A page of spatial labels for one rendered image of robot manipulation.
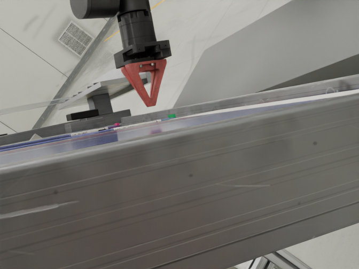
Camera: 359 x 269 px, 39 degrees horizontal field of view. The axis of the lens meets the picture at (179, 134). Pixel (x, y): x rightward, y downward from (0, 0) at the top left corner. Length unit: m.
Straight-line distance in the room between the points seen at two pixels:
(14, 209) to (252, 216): 0.10
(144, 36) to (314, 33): 0.27
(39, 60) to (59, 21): 0.74
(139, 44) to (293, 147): 0.59
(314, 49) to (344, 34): 0.06
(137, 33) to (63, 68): 7.74
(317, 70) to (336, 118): 0.51
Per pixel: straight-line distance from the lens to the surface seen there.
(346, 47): 0.75
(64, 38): 8.65
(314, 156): 0.25
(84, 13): 0.81
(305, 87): 0.46
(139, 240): 0.20
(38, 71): 8.48
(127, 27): 0.84
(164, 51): 0.82
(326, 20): 0.86
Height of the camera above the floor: 0.94
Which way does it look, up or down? 19 degrees down
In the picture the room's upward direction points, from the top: 53 degrees counter-clockwise
